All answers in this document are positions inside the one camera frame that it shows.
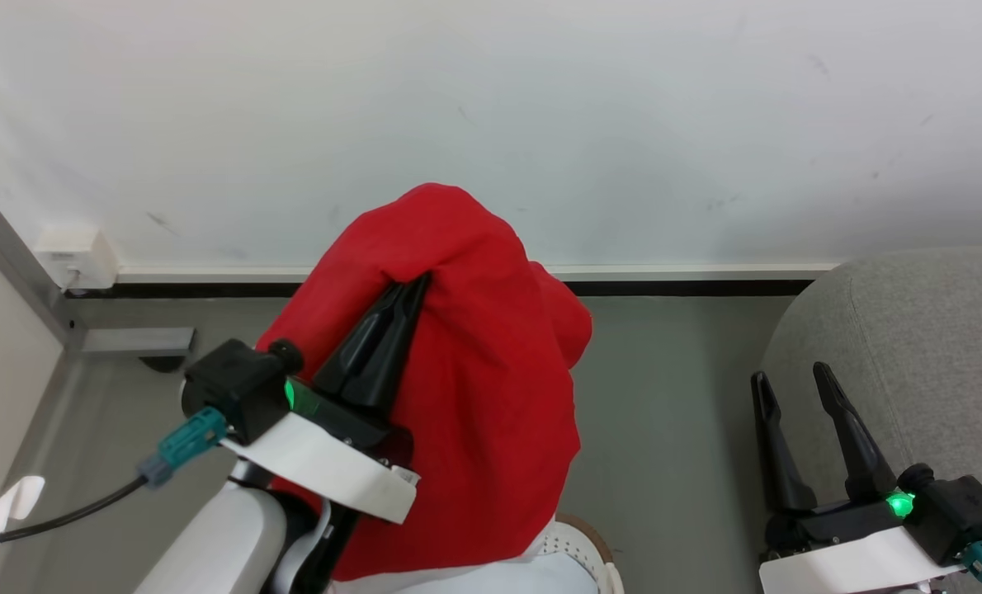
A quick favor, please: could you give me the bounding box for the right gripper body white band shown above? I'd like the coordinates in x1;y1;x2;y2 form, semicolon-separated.
758;488;967;594

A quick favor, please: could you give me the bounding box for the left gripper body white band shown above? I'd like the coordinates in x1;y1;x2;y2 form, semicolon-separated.
220;375;419;526

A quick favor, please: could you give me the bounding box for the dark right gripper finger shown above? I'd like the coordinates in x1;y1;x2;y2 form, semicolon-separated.
812;361;899;504
750;370;819;514

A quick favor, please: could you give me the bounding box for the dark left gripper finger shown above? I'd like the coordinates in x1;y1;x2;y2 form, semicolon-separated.
313;281;409;407
371;273;432;427

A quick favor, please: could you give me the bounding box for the red cloth garment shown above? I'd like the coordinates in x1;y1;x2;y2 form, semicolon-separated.
256;182;594;582

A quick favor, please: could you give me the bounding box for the white perforated laundry basket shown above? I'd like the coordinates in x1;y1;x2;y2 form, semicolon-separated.
536;513;626;594

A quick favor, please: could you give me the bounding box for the grey fabric sofa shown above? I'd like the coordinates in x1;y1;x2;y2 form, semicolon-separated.
758;247;982;594

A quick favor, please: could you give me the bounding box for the black and white baseboard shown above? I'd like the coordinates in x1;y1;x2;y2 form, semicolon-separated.
68;263;838;299

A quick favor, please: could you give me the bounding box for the beige cabinet panel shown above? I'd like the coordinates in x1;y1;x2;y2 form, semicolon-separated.
0;229;66;529

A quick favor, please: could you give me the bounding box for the teal left cable connector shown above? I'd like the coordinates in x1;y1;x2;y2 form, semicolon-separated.
138;406;229;488

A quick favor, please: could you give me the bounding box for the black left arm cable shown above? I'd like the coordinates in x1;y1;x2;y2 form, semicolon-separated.
0;476;150;545

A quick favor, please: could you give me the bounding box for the white wall power adapter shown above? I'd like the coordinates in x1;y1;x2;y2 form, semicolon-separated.
32;224;120;291

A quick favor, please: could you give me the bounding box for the white cable label tag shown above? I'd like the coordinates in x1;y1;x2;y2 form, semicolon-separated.
0;475;47;552

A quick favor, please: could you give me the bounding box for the grey metal frame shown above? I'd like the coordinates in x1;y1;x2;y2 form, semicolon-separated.
0;177;196;357

